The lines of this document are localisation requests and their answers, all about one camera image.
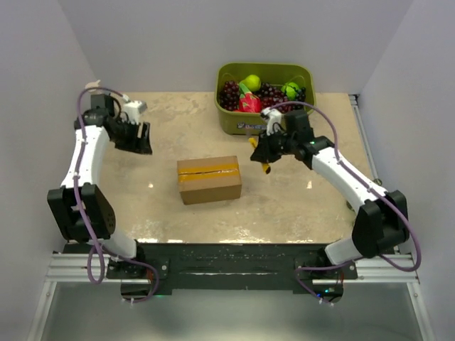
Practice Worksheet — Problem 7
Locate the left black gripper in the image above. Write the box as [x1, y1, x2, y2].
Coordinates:
[112, 118, 154, 156]

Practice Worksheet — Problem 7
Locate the pink dragon fruit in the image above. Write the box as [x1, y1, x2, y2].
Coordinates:
[237, 83, 262, 114]

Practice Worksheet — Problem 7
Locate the dark red grape bunch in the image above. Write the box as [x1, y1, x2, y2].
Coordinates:
[218, 80, 240, 112]

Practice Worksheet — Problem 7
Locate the green glass bottle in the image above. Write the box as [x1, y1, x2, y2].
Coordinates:
[346, 201, 355, 212]

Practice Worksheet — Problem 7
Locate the green pear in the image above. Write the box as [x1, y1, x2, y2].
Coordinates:
[243, 75, 262, 92]

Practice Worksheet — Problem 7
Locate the green round fruit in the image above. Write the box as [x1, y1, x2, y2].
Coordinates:
[281, 82, 300, 101]

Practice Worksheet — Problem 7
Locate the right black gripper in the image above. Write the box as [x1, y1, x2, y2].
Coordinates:
[252, 127, 297, 164]

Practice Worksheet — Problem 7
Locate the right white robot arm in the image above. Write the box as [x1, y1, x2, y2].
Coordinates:
[250, 108, 410, 279]

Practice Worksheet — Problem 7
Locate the green plastic tub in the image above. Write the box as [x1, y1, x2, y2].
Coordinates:
[215, 62, 316, 135]

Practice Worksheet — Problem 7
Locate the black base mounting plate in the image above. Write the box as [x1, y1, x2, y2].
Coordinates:
[107, 244, 358, 303]

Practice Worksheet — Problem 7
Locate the black grape bunch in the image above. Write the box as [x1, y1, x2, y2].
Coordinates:
[291, 87, 306, 110]

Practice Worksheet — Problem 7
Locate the brown cardboard express box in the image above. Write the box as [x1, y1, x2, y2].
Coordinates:
[177, 156, 242, 205]

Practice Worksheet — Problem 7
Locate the aluminium frame rail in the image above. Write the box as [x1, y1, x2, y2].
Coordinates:
[28, 254, 434, 340]

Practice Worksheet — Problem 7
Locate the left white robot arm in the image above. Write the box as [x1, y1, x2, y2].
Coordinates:
[47, 89, 152, 278]

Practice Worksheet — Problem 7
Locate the grey pump soap bottle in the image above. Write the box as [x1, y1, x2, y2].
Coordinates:
[85, 80, 100, 93]

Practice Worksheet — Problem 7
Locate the yellow utility knife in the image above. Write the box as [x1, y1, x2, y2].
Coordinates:
[248, 137, 271, 174]

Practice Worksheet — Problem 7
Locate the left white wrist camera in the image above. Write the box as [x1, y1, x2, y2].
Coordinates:
[120, 94, 147, 125]

